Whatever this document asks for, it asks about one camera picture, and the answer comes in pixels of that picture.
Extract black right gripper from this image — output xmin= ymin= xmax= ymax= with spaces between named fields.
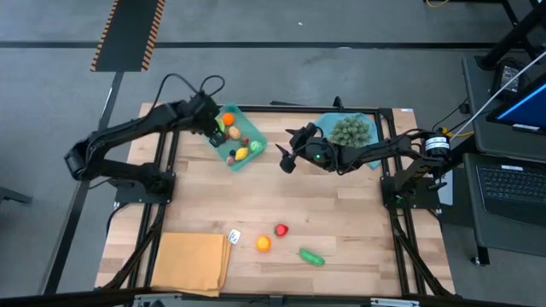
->
xmin=275 ymin=123 xmax=340 ymax=174

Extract teal plastic tupperware container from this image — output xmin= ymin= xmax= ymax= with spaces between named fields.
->
xmin=204 ymin=101 xmax=269 ymax=172

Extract teal cloth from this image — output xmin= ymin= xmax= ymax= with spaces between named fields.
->
xmin=312 ymin=112 xmax=383 ymax=170

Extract green plant in white pot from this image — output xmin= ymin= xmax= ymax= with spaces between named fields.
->
xmin=330 ymin=117 xmax=371 ymax=148

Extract black floor mat striped edges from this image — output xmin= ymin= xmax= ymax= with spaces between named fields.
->
xmin=90 ymin=0 xmax=166 ymax=72

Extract green toy pea pod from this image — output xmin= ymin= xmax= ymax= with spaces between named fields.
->
xmin=299 ymin=247 xmax=326 ymax=268

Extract folded orange cloth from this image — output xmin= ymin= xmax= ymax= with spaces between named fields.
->
xmin=151 ymin=231 xmax=232 ymax=298

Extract grey furniture foot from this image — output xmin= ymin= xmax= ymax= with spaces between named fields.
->
xmin=0 ymin=186 xmax=33 ymax=206

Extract black power adapter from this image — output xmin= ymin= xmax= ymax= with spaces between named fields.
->
xmin=490 ymin=58 xmax=530 ymax=100

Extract black laptop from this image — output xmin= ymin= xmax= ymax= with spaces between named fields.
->
xmin=475 ymin=159 xmax=546 ymax=227

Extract dark grey side table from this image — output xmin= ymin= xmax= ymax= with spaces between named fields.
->
xmin=462 ymin=55 xmax=546 ymax=259

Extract monitor with blue screen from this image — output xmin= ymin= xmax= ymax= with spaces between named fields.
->
xmin=485 ymin=72 xmax=546 ymax=136

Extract black desk leg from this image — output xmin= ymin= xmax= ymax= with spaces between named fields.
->
xmin=477 ymin=0 xmax=546 ymax=72

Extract white rod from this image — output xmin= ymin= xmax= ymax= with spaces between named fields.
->
xmin=445 ymin=50 xmax=546 ymax=147

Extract black aluminium rig frame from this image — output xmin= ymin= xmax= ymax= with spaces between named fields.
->
xmin=96 ymin=96 xmax=456 ymax=299

